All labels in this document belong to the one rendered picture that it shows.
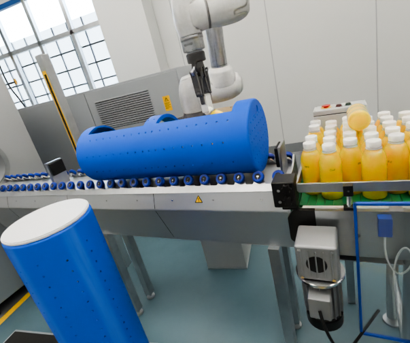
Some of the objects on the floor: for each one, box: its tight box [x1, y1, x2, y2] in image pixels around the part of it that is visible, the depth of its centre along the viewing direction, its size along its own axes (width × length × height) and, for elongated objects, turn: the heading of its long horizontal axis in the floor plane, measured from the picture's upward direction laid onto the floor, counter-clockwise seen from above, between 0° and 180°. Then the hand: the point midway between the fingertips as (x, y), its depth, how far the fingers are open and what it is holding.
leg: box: [281, 246, 302, 329], centre depth 139 cm, size 6×6×63 cm
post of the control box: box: [345, 261, 356, 304], centre depth 138 cm, size 4×4×100 cm
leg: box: [268, 246, 297, 343], centre depth 127 cm, size 6×6×63 cm
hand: (206, 103), depth 116 cm, fingers closed on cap, 4 cm apart
